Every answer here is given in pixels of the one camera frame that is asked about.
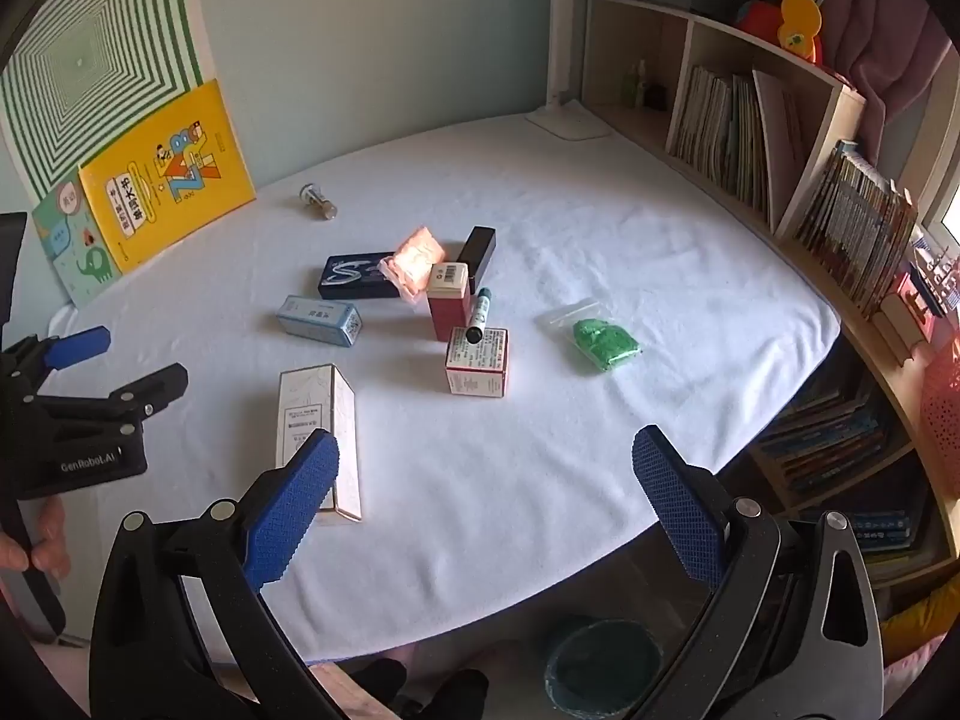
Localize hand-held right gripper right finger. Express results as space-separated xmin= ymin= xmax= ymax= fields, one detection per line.
xmin=631 ymin=424 xmax=884 ymax=720

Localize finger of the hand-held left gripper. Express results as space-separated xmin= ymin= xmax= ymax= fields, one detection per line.
xmin=0 ymin=326 xmax=112 ymax=398
xmin=26 ymin=362 xmax=188 ymax=440

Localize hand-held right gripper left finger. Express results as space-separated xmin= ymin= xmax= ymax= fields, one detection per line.
xmin=88 ymin=427 xmax=342 ymax=720

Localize tall white box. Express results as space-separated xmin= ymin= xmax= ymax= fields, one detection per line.
xmin=276 ymin=364 xmax=365 ymax=522

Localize zip bag of green powder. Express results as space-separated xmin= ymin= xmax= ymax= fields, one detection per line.
xmin=536 ymin=298 xmax=644 ymax=374

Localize light blue box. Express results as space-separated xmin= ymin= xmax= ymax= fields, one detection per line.
xmin=276 ymin=295 xmax=362 ymax=348

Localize teal trash bin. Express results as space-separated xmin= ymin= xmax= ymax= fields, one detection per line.
xmin=544 ymin=615 xmax=661 ymax=717

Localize red and white medicine box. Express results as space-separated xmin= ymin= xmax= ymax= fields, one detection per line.
xmin=445 ymin=326 xmax=511 ymax=398

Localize dark blue box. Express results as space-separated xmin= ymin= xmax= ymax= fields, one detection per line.
xmin=317 ymin=250 xmax=402 ymax=301

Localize red box with white top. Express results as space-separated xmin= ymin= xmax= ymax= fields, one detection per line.
xmin=426 ymin=262 xmax=472 ymax=342

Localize marker pen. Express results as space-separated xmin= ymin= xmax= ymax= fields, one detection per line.
xmin=465 ymin=286 xmax=494 ymax=346

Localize orange plastic packet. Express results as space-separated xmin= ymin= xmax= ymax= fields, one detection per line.
xmin=379 ymin=225 xmax=445 ymax=305

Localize black box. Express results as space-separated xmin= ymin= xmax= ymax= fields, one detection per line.
xmin=457 ymin=226 xmax=498 ymax=293

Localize person's left hand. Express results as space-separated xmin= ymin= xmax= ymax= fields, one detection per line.
xmin=0 ymin=496 xmax=72 ymax=593

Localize green elephant book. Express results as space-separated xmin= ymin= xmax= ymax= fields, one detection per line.
xmin=31 ymin=169 xmax=125 ymax=308

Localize white tablecloth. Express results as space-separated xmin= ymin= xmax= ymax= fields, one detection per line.
xmin=0 ymin=111 xmax=842 ymax=665

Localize row of colourful standing books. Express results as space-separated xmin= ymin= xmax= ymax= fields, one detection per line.
xmin=754 ymin=379 xmax=890 ymax=497

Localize person's left leg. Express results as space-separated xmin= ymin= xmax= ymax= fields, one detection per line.
xmin=351 ymin=656 xmax=410 ymax=720

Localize person's leg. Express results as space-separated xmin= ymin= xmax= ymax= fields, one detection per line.
xmin=412 ymin=667 xmax=490 ymax=720
xmin=351 ymin=656 xmax=410 ymax=720

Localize row of large blue books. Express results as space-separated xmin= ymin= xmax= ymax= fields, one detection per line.
xmin=802 ymin=501 xmax=931 ymax=565

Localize yellow picture book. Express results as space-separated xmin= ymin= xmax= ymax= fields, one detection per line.
xmin=79 ymin=79 xmax=257 ymax=275

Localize person's right leg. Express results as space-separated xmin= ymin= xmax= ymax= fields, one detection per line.
xmin=412 ymin=667 xmax=490 ymax=720

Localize pink plastic basket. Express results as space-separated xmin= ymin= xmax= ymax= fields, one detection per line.
xmin=921 ymin=341 xmax=960 ymax=473

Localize stack of red books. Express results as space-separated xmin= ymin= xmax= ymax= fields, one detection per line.
xmin=874 ymin=274 xmax=938 ymax=368

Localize green striped board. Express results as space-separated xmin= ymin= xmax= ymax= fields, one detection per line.
xmin=0 ymin=0 xmax=215 ymax=207

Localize row of thick paperback books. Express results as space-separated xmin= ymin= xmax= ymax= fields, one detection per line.
xmin=795 ymin=139 xmax=920 ymax=316

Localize model ship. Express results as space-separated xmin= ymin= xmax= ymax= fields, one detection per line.
xmin=907 ymin=229 xmax=960 ymax=316

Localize row of thin books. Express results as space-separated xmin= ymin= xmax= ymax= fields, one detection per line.
xmin=666 ymin=64 xmax=809 ymax=235

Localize wooden bookshelf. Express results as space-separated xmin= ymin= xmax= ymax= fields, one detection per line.
xmin=581 ymin=0 xmax=960 ymax=620

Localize white desk lamp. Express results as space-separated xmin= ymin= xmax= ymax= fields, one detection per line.
xmin=525 ymin=0 xmax=612 ymax=142

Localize yellow duck toy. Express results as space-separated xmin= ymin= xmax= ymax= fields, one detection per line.
xmin=778 ymin=0 xmax=826 ymax=65

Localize pink curtain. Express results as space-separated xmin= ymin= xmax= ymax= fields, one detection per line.
xmin=814 ymin=0 xmax=953 ymax=113

